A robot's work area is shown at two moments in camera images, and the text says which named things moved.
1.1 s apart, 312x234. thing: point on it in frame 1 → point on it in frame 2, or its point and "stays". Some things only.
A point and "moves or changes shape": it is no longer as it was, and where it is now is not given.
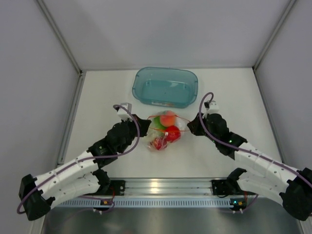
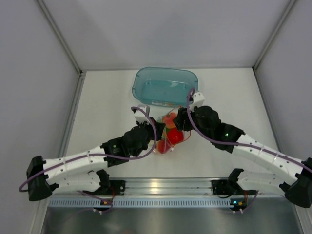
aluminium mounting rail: (168, 186) stays
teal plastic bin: (165, 87) stays
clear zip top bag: (166, 127) moves or changes shape
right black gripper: (195, 127) → (179, 120)
